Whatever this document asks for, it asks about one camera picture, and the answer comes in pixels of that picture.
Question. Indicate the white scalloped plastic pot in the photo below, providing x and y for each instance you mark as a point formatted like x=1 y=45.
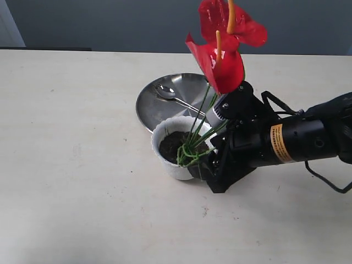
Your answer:
x=185 y=124

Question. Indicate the red artificial flower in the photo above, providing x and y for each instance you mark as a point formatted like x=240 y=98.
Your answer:
x=224 y=26

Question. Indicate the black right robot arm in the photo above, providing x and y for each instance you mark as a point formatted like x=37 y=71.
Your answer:
x=322 y=131

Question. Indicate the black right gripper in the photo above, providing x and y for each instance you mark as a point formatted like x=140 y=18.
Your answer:
x=244 y=146

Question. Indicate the steel spoon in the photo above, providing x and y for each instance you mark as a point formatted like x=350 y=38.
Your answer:
x=168 y=94

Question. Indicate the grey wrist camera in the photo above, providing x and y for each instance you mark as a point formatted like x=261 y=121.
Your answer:
x=214 y=115

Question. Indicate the dark potting soil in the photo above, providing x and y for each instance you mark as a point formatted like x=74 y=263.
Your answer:
x=173 y=148

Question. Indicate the round steel plate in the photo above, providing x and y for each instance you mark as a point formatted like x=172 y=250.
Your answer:
x=180 y=94

